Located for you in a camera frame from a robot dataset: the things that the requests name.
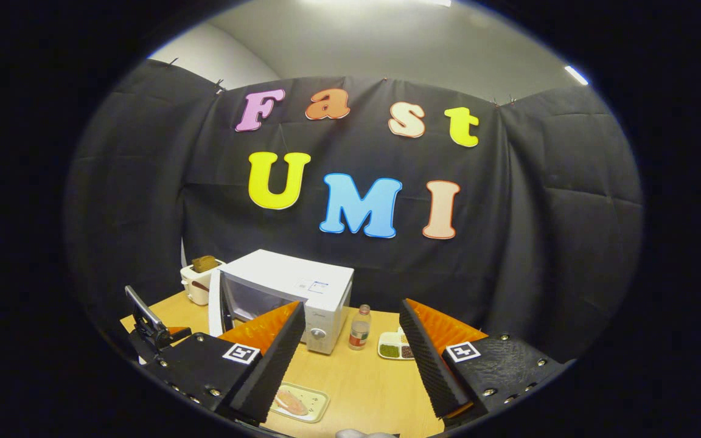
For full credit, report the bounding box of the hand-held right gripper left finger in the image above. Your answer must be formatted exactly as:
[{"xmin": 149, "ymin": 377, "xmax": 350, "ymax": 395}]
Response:
[{"xmin": 142, "ymin": 300, "xmax": 307, "ymax": 425}]

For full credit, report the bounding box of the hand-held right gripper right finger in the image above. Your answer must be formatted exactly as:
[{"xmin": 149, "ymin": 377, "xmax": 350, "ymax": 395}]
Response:
[{"xmin": 399, "ymin": 298, "xmax": 570, "ymax": 426}]

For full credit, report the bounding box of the white microwave oven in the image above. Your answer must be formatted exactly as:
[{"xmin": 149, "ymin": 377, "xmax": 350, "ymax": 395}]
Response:
[{"xmin": 208, "ymin": 249, "xmax": 355, "ymax": 355}]

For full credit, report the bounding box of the white divided dish with grains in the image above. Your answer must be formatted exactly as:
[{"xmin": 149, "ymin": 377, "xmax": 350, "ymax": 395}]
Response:
[{"xmin": 378, "ymin": 328, "xmax": 415, "ymax": 361}]

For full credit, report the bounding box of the pale rectangular tray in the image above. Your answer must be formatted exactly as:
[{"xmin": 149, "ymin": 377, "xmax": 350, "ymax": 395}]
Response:
[{"xmin": 268, "ymin": 382, "xmax": 331, "ymax": 423}]

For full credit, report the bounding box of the clear bottle with red label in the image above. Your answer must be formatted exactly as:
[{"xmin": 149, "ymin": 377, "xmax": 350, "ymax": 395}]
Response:
[{"xmin": 349, "ymin": 304, "xmax": 372, "ymax": 351}]

